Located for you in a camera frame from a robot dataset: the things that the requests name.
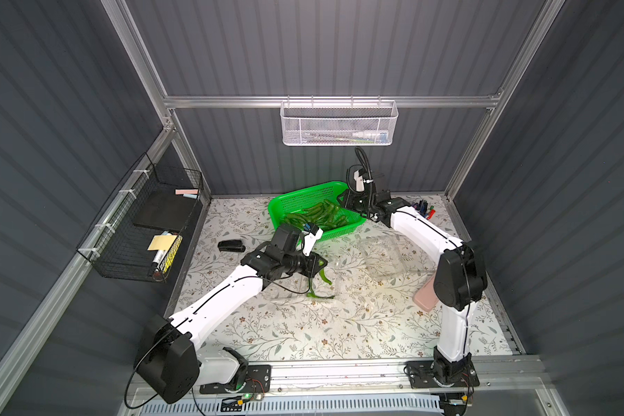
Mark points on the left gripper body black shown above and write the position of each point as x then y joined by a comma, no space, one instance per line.
312,265

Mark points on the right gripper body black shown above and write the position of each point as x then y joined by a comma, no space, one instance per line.
361,195

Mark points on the green plastic basket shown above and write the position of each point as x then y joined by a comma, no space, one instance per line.
317,205

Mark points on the clear pepper container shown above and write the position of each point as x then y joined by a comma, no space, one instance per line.
320,287
381,258

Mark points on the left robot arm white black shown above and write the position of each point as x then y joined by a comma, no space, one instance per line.
173,355

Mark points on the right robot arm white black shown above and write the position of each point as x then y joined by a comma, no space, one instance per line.
459,280

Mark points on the black stapler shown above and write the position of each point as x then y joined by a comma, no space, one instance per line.
231,245

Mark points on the pink pen cup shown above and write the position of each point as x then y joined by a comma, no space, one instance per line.
425,209

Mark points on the pink case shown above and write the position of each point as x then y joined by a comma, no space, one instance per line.
425,298

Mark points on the yellow sticky notes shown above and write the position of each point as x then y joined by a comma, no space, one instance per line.
162,242

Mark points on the black notebook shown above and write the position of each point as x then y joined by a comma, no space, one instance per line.
165,211

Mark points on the white wire wall basket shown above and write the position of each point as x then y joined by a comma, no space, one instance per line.
338,123

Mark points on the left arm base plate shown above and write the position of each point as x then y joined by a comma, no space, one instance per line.
253,378

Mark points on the black wire wall basket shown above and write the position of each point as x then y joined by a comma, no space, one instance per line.
142,227

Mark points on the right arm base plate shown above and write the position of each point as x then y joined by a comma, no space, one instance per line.
439,374

